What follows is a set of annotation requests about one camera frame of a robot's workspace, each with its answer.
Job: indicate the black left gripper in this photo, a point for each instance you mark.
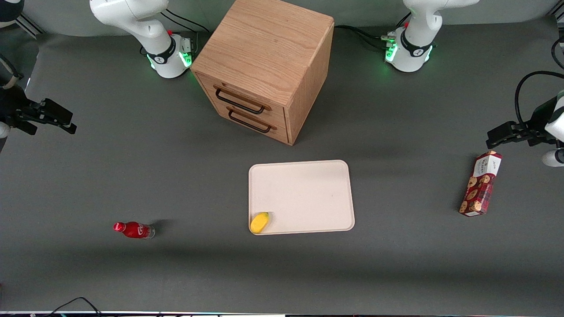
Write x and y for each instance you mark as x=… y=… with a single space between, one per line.
x=538 y=119

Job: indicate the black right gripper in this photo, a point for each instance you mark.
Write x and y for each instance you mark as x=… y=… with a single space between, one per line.
x=9 y=107

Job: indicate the yellow toy mango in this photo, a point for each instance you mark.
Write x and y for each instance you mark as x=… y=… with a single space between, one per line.
x=259 y=222

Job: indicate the beige plastic tray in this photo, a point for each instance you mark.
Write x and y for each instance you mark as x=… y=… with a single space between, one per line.
x=304 y=196

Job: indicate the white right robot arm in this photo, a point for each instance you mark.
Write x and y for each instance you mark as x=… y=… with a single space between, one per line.
x=132 y=17

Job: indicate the red cookie box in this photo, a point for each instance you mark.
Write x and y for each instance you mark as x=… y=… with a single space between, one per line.
x=480 y=185

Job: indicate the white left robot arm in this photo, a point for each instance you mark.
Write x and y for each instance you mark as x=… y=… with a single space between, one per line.
x=418 y=26

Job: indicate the aluminium frame profile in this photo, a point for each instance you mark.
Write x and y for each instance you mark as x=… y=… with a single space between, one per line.
x=31 y=25

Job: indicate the wooden drawer cabinet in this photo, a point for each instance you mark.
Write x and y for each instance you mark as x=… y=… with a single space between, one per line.
x=264 y=53

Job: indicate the red coke bottle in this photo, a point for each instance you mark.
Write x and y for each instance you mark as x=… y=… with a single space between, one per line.
x=134 y=230

